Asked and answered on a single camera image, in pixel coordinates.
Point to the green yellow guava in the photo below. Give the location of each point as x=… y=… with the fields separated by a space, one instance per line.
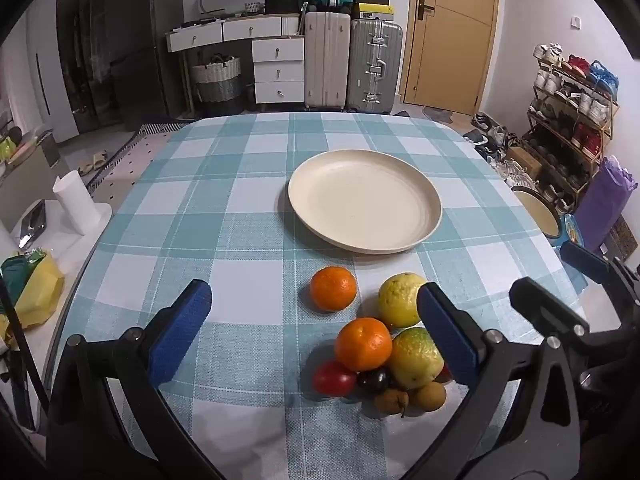
x=414 y=364

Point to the woven laundry basket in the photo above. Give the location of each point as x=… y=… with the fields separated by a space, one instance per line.
x=217 y=82

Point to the cream round plate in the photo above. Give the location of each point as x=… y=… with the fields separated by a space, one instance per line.
x=365 y=200

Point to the patterned floor rug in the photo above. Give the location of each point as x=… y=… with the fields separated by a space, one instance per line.
x=130 y=160

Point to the yellow black box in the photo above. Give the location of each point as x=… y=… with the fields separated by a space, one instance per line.
x=372 y=11

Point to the brown longan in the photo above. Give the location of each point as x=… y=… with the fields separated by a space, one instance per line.
x=391 y=401
x=429 y=395

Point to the purple bag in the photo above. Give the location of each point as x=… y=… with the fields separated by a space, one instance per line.
x=605 y=205

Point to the pile of shoes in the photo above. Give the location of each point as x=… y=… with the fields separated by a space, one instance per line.
x=492 y=140

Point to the teal checked tablecloth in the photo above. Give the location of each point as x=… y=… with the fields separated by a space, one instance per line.
x=225 y=210

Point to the orange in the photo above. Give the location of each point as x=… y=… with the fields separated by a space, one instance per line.
x=332 y=288
x=362 y=344

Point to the white desk with drawers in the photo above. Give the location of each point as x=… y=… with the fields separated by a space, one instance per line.
x=225 y=31

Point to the dark purple grape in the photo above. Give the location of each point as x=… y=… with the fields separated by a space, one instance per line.
x=374 y=381

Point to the white drawer chest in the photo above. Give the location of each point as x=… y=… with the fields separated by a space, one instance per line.
x=278 y=72

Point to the white paper towel roll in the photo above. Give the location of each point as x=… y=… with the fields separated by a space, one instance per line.
x=75 y=202

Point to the yellow wooden door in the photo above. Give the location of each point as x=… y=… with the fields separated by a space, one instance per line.
x=455 y=35

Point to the round cushioned stool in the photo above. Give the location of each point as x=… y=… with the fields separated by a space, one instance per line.
x=537 y=210

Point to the silver suitcase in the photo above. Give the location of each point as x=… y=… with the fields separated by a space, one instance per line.
x=375 y=65

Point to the yellow plastic bag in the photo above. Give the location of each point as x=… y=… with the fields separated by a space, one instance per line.
x=40 y=285

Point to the silver metal dish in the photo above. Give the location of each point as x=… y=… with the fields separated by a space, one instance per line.
x=34 y=222

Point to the black glass cabinet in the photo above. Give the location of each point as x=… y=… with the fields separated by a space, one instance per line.
x=87 y=50

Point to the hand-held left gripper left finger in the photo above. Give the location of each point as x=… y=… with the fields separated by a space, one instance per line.
x=181 y=330

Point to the red tomato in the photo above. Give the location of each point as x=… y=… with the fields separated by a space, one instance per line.
x=333 y=378

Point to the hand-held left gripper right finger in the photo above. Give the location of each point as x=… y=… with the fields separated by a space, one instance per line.
x=447 y=335

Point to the cardboard box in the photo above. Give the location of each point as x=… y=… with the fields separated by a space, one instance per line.
x=525 y=160

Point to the pair of beige slippers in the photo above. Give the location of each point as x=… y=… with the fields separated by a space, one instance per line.
x=92 y=162

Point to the shoe rack with shoes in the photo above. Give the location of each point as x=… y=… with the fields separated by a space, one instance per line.
x=570 y=125

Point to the black refrigerator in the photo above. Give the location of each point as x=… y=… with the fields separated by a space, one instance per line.
x=142 y=35

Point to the white suitcase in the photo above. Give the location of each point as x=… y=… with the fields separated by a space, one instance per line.
x=326 y=60

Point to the white wardrobe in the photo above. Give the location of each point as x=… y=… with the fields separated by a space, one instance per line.
x=47 y=75

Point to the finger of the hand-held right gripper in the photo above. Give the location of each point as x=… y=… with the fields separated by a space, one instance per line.
x=542 y=305
x=582 y=261

